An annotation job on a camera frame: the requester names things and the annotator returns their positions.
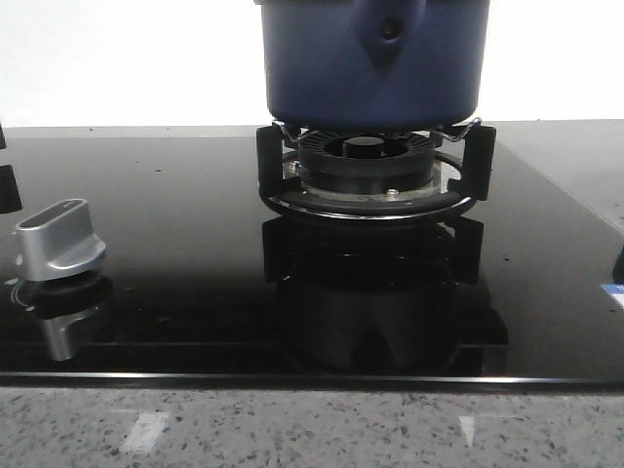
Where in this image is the black glass gas cooktop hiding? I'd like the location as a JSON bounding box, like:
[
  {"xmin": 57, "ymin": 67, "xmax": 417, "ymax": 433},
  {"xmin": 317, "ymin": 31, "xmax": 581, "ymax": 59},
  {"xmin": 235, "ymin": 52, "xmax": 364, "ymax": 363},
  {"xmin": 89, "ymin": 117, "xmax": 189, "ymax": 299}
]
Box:
[{"xmin": 1, "ymin": 129, "xmax": 623, "ymax": 391}]

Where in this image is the black pot support grate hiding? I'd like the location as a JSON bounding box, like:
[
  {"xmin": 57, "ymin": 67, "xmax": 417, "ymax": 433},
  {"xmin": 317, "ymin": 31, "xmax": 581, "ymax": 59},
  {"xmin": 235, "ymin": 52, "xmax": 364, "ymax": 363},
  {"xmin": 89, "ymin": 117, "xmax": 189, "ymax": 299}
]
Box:
[{"xmin": 256, "ymin": 119, "xmax": 496, "ymax": 224}]

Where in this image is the black left pot support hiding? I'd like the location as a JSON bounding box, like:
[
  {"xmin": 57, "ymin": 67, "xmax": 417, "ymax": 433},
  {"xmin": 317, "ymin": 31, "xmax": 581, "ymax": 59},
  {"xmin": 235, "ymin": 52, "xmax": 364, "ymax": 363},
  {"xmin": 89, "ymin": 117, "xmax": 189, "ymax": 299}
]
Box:
[{"xmin": 0, "ymin": 122, "xmax": 23, "ymax": 215}]

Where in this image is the blue saucepan with handle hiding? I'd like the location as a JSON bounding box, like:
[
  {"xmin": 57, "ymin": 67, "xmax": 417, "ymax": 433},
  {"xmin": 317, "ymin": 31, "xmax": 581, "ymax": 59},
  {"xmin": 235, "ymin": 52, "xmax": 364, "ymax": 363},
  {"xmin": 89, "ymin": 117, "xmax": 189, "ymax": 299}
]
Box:
[{"xmin": 257, "ymin": 0, "xmax": 490, "ymax": 132}]

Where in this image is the silver stove control knob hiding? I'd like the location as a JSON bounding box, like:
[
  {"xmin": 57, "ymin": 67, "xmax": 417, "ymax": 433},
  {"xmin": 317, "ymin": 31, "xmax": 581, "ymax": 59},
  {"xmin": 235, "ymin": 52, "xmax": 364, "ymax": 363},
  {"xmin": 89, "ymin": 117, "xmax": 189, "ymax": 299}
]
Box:
[{"xmin": 16, "ymin": 198, "xmax": 106, "ymax": 282}]

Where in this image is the blue white energy label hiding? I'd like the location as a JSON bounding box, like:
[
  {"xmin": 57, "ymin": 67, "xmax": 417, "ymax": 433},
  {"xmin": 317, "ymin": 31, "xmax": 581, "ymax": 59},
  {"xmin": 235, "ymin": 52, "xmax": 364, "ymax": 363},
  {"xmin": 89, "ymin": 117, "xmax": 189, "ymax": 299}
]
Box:
[{"xmin": 602, "ymin": 284, "xmax": 624, "ymax": 309}]

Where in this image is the black gas burner head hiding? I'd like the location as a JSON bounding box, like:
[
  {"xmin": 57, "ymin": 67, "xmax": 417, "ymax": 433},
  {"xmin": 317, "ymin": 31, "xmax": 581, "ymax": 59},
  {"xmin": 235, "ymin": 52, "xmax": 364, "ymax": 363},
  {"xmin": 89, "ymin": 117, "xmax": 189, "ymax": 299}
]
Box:
[{"xmin": 298, "ymin": 132, "xmax": 435, "ymax": 195}]

